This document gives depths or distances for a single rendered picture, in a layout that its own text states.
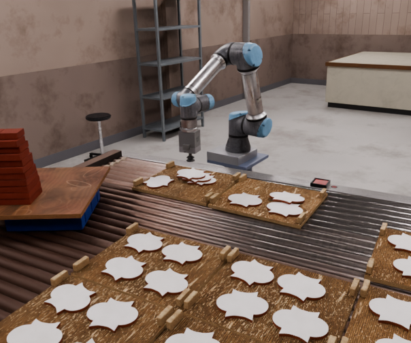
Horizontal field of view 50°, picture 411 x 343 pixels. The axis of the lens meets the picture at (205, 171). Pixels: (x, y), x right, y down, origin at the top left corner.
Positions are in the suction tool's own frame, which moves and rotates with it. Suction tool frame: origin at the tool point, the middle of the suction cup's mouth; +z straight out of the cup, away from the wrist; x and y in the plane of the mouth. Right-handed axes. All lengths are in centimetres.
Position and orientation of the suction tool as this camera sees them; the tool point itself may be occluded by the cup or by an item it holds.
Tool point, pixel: (190, 160)
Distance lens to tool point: 210.3
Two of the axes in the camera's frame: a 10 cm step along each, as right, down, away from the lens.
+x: 4.1, -3.3, 8.5
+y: 9.1, 1.2, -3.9
